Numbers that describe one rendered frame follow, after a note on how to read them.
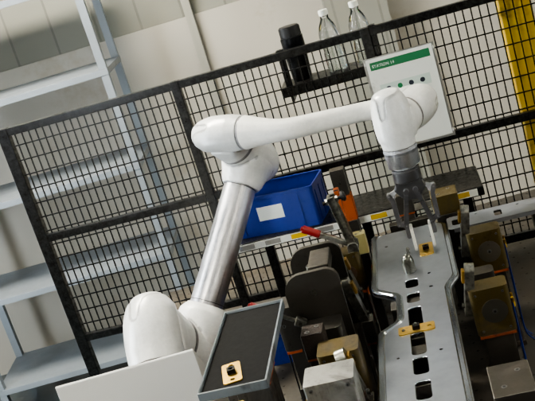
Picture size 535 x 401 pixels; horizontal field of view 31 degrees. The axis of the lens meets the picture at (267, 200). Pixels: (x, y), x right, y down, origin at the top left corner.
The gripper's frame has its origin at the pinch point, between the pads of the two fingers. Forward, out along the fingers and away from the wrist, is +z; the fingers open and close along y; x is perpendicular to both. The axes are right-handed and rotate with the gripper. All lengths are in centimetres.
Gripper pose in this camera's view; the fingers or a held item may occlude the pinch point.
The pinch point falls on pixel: (423, 235)
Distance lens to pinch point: 262.0
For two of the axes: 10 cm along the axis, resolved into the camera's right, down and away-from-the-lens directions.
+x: -1.0, 3.2, -9.4
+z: 2.8, 9.2, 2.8
